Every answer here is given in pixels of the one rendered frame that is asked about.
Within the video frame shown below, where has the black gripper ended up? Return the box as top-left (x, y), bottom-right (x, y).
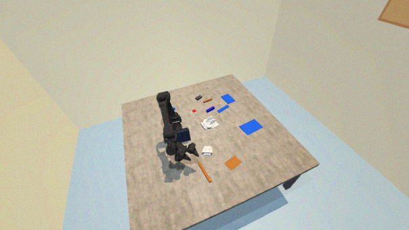
top-left (176, 142), bottom-right (199, 161)

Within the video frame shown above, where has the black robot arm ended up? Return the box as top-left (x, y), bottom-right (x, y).
top-left (156, 91), bottom-right (184, 162)

